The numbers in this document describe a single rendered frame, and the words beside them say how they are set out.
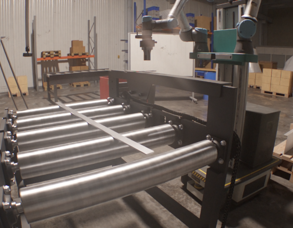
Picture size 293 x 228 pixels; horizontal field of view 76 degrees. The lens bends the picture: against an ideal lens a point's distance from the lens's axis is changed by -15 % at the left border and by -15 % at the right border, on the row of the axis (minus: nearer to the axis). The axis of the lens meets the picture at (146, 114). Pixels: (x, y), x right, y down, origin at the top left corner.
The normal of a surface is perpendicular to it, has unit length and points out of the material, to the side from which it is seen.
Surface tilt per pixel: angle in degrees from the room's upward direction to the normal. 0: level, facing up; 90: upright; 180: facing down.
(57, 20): 90
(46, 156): 48
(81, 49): 90
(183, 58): 90
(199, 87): 90
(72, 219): 0
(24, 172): 99
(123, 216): 0
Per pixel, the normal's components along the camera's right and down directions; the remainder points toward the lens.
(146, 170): 0.40, -0.49
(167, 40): 0.14, 0.25
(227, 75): -0.90, 0.11
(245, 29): -0.36, 0.36
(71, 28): 0.54, 0.22
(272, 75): -0.78, 0.16
